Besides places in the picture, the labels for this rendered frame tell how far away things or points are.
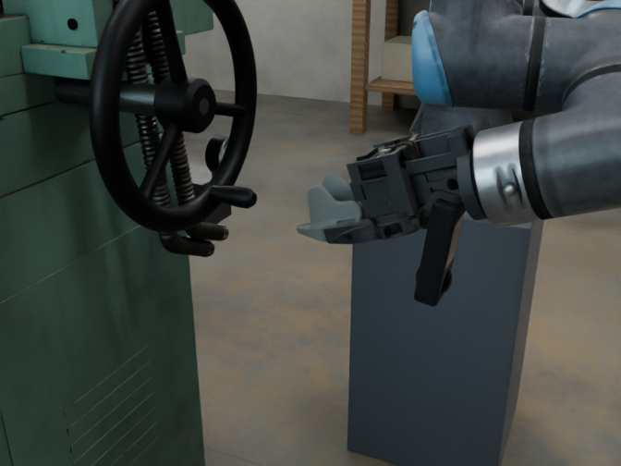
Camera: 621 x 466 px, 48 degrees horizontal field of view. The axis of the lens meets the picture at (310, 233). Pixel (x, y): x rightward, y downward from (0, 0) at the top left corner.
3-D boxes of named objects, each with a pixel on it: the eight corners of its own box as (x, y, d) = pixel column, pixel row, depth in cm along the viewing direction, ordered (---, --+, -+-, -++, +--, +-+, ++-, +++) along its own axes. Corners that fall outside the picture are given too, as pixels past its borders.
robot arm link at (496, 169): (554, 200, 67) (535, 238, 59) (504, 208, 70) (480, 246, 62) (531, 110, 65) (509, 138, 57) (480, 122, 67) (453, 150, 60)
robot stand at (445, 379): (390, 372, 169) (402, 153, 147) (517, 402, 159) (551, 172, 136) (347, 450, 144) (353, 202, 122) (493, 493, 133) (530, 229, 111)
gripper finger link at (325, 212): (284, 188, 75) (359, 171, 70) (302, 239, 77) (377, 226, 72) (270, 198, 73) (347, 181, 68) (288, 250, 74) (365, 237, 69)
